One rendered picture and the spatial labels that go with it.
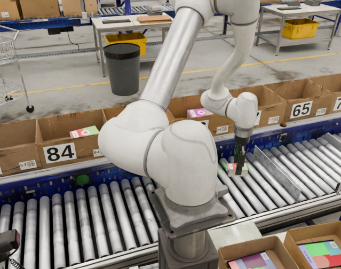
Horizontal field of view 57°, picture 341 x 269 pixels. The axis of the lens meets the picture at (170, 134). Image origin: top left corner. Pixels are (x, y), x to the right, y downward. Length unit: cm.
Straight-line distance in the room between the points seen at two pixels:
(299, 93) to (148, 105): 186
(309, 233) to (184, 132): 101
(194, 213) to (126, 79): 367
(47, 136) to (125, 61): 247
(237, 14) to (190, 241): 78
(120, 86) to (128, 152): 363
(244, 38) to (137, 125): 54
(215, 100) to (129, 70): 302
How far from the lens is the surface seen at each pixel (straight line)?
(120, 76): 445
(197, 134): 83
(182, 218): 93
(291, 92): 262
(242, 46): 126
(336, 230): 177
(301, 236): 166
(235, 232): 163
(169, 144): 83
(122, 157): 94
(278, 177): 199
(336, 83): 289
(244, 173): 170
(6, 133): 209
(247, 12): 117
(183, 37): 110
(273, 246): 159
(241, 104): 146
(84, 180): 184
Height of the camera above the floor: 198
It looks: 33 degrees down
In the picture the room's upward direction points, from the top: straight up
